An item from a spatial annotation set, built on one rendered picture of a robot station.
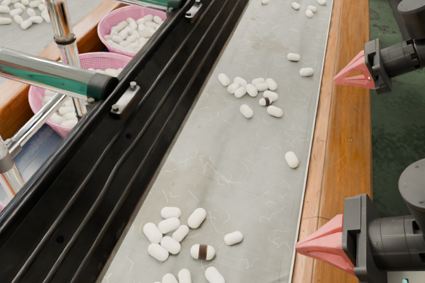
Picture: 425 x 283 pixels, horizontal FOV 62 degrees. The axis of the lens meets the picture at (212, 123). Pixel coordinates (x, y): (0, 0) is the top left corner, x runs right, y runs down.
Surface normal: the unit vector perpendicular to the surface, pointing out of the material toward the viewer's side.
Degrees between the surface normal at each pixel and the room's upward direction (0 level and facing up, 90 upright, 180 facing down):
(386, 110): 0
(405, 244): 53
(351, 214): 41
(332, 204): 0
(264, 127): 0
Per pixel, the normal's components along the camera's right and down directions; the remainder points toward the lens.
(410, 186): -0.57, -0.68
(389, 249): -0.62, -0.07
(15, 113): 0.95, 0.26
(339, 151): 0.07, -0.70
